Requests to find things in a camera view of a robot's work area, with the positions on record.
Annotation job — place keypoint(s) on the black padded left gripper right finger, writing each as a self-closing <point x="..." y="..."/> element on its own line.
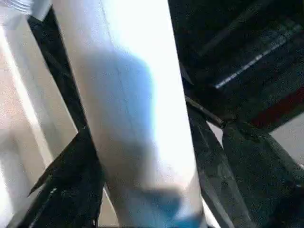
<point x="218" y="180"/>

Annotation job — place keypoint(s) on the white plastic table leg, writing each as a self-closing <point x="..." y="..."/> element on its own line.
<point x="130" y="95"/>

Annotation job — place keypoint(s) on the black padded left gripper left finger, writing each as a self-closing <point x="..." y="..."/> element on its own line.
<point x="71" y="185"/>

